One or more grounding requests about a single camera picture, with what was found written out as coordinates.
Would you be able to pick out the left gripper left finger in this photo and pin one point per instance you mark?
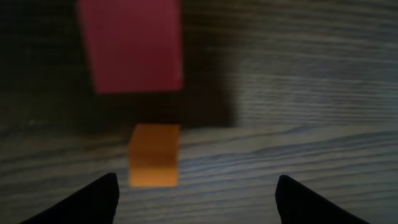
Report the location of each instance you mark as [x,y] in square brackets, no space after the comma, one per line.
[90,205]

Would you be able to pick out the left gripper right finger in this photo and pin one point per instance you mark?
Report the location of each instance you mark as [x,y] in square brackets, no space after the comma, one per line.
[304,205]

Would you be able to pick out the orange cube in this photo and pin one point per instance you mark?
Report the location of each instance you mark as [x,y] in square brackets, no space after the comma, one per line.
[154,155]

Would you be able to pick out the red cube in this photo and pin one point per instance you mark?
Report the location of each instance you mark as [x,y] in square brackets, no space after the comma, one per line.
[133,46]

